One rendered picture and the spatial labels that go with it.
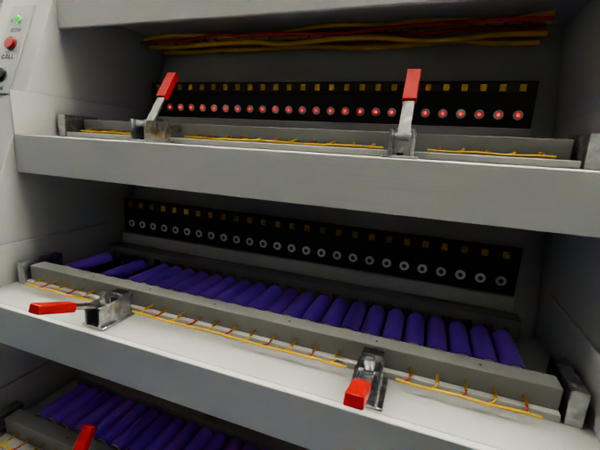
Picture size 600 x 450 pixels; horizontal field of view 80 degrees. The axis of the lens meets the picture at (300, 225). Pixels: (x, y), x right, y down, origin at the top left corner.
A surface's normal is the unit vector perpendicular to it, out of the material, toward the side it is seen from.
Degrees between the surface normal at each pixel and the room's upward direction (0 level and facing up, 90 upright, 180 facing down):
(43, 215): 90
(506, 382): 111
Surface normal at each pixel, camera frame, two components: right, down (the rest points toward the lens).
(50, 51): 0.94, 0.13
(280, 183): -0.34, 0.18
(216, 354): 0.06, -0.97
